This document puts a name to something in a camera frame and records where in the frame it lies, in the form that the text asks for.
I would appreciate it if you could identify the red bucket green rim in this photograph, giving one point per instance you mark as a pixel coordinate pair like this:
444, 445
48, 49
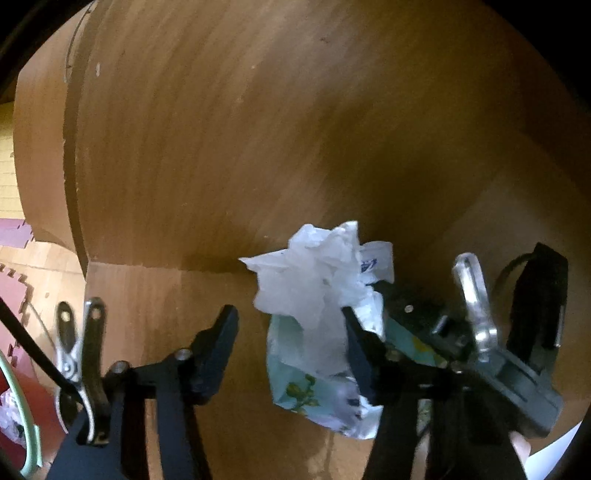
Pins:
9, 378

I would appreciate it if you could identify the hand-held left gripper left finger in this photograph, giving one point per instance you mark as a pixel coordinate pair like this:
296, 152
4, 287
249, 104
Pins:
217, 341

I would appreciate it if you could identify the white plastic bag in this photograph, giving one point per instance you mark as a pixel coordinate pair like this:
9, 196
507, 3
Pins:
314, 286

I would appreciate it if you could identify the pink foam mat tiles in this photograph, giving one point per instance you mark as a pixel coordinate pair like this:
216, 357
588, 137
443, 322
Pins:
14, 230

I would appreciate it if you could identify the person's right hand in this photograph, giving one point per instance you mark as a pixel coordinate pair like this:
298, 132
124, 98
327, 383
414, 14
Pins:
521, 450

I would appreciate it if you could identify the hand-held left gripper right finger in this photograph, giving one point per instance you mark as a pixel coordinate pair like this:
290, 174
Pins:
358, 350

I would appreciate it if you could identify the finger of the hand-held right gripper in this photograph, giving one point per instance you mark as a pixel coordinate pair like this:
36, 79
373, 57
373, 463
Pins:
411, 318

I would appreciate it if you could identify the wooden corner desk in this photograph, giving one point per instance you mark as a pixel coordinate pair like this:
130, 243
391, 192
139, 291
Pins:
231, 138

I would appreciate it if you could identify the wooden wardrobe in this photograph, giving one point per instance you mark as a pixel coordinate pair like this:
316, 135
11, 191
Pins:
39, 161

